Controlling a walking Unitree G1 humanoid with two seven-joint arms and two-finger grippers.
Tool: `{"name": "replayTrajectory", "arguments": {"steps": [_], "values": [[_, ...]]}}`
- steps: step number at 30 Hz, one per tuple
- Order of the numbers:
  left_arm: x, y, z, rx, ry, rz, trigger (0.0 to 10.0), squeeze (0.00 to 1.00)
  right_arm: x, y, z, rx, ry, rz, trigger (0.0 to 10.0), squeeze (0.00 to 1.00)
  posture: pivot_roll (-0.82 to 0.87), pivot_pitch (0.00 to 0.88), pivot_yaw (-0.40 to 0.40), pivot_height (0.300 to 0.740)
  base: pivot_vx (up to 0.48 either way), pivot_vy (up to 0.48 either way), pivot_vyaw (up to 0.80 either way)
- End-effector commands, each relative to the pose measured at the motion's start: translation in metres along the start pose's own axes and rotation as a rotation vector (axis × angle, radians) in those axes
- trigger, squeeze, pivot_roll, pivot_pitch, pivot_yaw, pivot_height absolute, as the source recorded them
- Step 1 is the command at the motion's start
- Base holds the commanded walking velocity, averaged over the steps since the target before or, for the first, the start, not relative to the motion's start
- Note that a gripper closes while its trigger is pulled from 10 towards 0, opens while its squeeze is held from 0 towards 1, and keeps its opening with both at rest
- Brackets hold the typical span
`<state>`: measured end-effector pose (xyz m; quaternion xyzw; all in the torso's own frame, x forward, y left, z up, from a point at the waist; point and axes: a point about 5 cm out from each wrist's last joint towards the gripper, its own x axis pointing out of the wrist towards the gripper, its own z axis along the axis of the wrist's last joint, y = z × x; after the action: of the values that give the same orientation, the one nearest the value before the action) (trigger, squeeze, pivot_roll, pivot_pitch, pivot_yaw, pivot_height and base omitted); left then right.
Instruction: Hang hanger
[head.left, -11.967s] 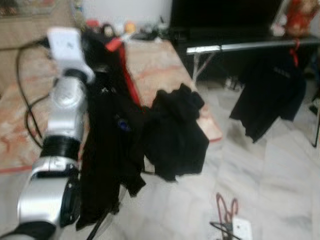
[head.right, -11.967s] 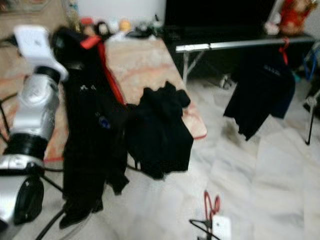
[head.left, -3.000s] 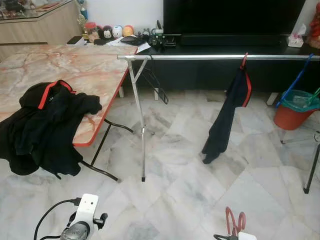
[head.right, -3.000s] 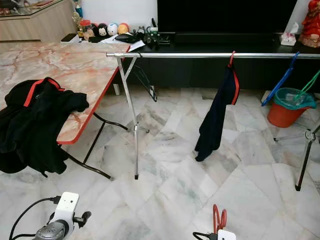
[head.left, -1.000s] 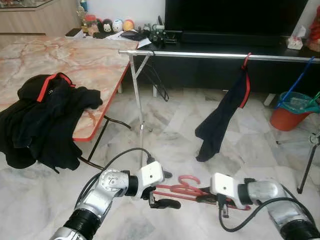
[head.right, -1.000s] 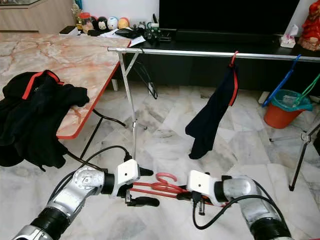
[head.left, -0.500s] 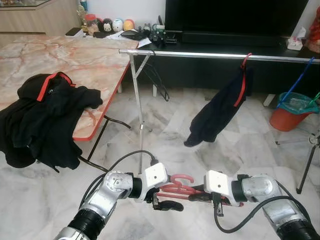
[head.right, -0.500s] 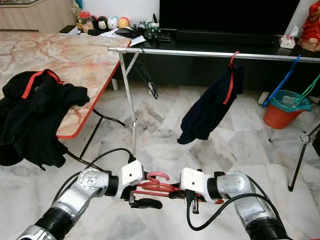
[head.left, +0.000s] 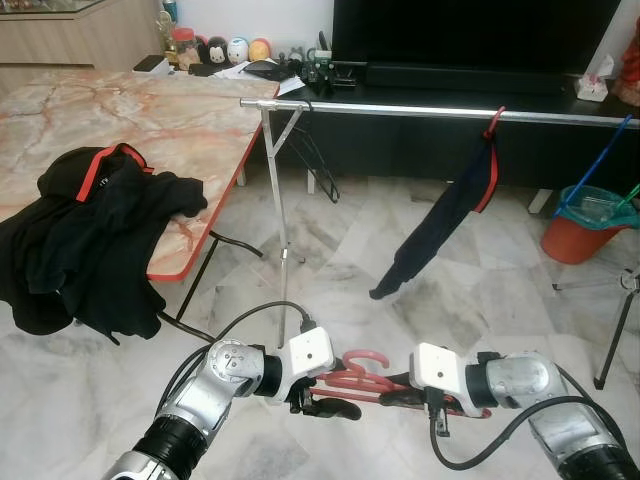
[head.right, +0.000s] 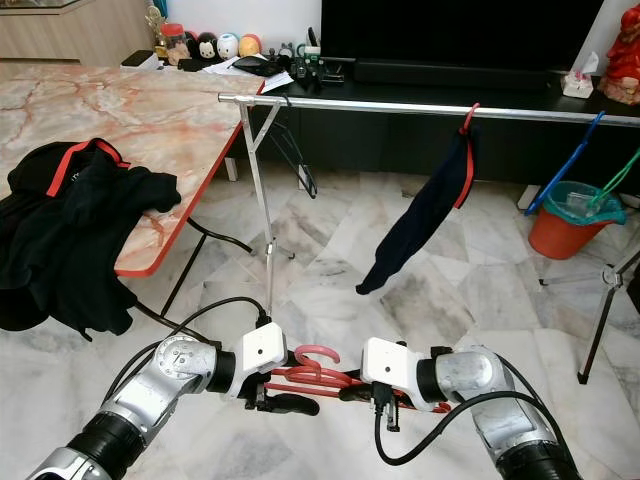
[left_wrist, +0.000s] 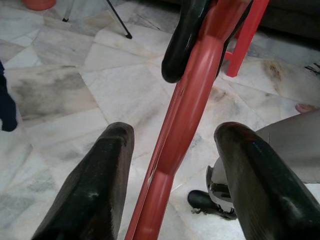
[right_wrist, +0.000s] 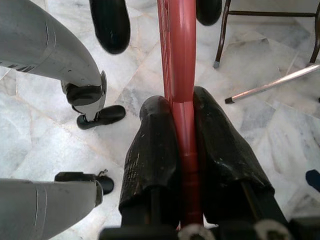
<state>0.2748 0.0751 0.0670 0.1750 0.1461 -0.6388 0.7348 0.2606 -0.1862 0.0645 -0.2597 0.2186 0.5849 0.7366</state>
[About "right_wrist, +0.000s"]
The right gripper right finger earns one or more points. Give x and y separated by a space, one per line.
225 162

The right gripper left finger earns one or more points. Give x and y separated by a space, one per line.
152 162

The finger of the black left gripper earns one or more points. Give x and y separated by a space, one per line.
208 11
111 25

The red plastic clothes hanger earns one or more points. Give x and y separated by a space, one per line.
181 50

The silver robot left leg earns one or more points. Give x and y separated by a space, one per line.
37 37

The silver robot leg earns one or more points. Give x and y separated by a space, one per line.
37 212
37 37

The navy blue shirt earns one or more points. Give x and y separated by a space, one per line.
313 180

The silver metal clothes rack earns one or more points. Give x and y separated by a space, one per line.
275 82

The silver robot right leg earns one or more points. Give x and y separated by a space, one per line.
37 212

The marble top table, dark frame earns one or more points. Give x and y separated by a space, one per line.
222 37

